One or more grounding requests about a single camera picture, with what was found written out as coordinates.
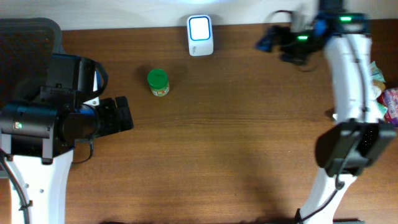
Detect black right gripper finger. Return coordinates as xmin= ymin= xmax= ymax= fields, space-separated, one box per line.
xmin=255 ymin=29 xmax=279 ymax=52
xmin=280 ymin=53 xmax=307 ymax=66

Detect green lidded jar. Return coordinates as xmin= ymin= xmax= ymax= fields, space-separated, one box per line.
xmin=147 ymin=69 xmax=170 ymax=96

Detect teal snack packet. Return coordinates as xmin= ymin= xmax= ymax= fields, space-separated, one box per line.
xmin=369 ymin=61 xmax=386 ymax=83

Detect purple tissue pack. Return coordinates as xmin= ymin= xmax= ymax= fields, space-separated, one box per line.
xmin=377 ymin=88 xmax=398 ymax=127

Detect white tube with tan cap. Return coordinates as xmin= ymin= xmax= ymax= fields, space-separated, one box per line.
xmin=372 ymin=80 xmax=386 ymax=100

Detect teal tissue packet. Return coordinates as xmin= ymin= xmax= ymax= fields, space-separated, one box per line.
xmin=377 ymin=103 xmax=388 ymax=116

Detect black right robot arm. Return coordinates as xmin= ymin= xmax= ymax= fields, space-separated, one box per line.
xmin=256 ymin=1 xmax=397 ymax=224

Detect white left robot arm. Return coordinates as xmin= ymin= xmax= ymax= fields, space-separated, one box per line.
xmin=1 ymin=54 xmax=134 ymax=223

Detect white barcode scanner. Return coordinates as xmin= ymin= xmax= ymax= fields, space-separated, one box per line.
xmin=187 ymin=15 xmax=214 ymax=57

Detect dark grey plastic basket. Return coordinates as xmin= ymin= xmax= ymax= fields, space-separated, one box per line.
xmin=1 ymin=17 xmax=63 ymax=107

